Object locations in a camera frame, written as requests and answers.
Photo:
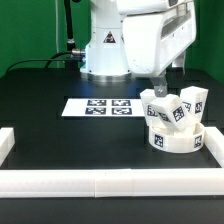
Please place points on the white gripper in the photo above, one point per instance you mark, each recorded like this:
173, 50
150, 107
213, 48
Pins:
154, 41

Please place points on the white round stool seat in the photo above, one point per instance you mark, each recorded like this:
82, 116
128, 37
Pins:
166, 141

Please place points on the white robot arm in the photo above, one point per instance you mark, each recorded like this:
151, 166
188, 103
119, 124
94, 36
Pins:
105, 56

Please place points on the white right fence bar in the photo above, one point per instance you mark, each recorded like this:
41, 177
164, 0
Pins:
214, 141

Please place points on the white fence bar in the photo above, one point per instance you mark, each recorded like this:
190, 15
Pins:
111, 183
7, 142
214, 141

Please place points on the black vertical pole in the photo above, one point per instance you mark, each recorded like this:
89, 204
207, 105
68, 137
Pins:
69, 27

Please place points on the white tag sheet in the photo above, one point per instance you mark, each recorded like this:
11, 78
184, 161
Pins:
83, 107

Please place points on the white front fence bar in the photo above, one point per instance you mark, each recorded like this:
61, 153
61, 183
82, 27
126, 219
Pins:
111, 183

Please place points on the white left fence bar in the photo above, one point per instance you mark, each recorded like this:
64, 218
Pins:
7, 142

